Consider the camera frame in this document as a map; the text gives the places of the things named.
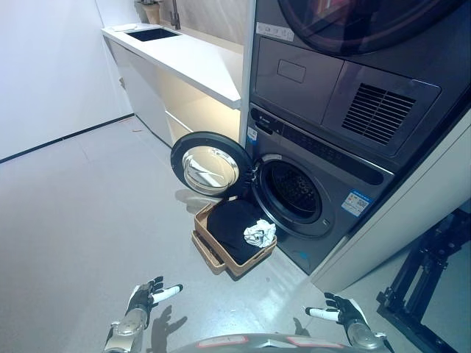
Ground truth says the grey front-load washing machine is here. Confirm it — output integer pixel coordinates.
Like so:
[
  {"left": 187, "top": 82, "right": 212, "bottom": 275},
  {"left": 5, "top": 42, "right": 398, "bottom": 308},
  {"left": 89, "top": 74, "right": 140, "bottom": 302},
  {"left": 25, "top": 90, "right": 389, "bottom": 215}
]
[{"left": 242, "top": 102, "right": 397, "bottom": 276}]

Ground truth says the potted plant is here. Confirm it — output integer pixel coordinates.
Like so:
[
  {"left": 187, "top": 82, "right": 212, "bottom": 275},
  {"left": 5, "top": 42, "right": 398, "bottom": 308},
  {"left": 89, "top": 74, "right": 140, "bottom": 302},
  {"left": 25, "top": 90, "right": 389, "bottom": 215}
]
[{"left": 134, "top": 0, "right": 165, "bottom": 25}]

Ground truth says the tan wicker laundry basket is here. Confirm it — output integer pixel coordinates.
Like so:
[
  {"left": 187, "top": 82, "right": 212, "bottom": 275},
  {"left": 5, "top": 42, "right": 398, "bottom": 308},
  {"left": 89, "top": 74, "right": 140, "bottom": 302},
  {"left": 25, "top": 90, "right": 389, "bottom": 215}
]
[{"left": 191, "top": 196, "right": 278, "bottom": 277}]

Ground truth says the grey stacked dryer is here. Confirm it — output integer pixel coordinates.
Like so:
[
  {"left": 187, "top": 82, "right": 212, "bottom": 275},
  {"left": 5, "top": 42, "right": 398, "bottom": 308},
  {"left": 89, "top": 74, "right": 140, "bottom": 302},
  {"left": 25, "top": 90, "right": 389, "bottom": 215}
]
[{"left": 248, "top": 0, "right": 471, "bottom": 159}]

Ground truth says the black metal frame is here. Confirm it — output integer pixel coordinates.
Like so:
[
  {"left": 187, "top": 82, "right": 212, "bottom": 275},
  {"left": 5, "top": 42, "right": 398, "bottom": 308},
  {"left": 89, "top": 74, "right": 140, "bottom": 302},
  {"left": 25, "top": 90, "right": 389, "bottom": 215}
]
[{"left": 375, "top": 207, "right": 471, "bottom": 353}]

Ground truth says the white counter cabinet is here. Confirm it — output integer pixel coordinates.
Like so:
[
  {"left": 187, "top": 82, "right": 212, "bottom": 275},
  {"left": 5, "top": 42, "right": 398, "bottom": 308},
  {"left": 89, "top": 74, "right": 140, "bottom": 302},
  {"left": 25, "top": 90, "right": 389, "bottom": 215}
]
[{"left": 102, "top": 22, "right": 244, "bottom": 149}]

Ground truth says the white cabinet panel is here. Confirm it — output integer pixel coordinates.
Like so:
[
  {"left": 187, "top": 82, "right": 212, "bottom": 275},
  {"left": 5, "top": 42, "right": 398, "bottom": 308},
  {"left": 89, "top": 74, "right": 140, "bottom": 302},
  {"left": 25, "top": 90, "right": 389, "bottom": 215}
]
[{"left": 311, "top": 121, "right": 471, "bottom": 295}]

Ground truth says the silver robot torso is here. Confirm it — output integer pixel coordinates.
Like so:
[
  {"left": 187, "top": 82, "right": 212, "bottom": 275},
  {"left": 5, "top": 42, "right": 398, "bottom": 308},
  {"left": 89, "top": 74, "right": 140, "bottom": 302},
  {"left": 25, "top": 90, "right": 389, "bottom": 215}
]
[{"left": 180, "top": 332, "right": 355, "bottom": 353}]

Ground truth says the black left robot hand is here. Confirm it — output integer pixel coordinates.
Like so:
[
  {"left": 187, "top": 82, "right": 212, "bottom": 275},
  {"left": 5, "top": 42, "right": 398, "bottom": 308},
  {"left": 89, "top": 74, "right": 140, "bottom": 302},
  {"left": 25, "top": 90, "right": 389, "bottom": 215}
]
[{"left": 124, "top": 276, "right": 184, "bottom": 318}]

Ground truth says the dark sink basin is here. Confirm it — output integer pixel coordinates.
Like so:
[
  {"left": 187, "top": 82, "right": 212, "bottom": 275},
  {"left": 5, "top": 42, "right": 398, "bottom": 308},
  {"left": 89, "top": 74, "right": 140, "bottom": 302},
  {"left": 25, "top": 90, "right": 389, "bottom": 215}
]
[{"left": 124, "top": 28, "right": 183, "bottom": 42}]

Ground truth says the black garment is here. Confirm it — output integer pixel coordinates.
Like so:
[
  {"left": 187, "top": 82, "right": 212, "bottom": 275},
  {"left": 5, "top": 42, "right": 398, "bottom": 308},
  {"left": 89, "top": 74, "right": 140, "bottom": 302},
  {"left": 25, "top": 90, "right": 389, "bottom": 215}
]
[{"left": 206, "top": 199, "right": 266, "bottom": 266}]

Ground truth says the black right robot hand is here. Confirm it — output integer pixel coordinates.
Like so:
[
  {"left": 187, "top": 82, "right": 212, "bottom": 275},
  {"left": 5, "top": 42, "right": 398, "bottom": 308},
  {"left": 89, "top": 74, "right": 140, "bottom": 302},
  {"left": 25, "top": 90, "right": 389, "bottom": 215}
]
[{"left": 304, "top": 292, "right": 369, "bottom": 327}]

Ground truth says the round washing machine door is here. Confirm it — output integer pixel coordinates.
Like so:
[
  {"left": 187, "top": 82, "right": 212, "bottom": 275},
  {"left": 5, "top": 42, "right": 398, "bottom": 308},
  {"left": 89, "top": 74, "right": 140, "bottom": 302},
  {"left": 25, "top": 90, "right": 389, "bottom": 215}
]
[{"left": 170, "top": 131, "right": 255, "bottom": 202}]

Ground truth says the white dryer label sticker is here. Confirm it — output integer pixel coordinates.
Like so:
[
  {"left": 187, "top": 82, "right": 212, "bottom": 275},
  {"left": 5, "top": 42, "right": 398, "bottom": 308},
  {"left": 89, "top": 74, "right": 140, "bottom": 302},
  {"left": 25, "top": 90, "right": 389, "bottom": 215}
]
[{"left": 255, "top": 21, "right": 294, "bottom": 40}]

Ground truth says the blue energy label sticker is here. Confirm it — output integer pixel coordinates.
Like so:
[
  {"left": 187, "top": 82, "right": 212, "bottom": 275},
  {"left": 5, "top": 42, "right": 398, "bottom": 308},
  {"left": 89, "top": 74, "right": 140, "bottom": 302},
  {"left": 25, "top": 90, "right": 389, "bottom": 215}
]
[{"left": 344, "top": 189, "right": 373, "bottom": 218}]

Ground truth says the dark metal faucet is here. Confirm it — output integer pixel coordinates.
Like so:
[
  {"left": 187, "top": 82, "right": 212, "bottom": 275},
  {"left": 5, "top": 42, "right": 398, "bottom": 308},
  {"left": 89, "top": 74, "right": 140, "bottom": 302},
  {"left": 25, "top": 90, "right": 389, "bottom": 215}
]
[{"left": 169, "top": 0, "right": 183, "bottom": 30}]

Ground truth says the white tall side panel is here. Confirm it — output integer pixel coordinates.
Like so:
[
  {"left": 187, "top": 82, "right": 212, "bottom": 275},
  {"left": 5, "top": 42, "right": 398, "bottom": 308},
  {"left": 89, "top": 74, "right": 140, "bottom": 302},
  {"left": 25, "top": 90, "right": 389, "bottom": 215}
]
[{"left": 238, "top": 0, "right": 258, "bottom": 149}]

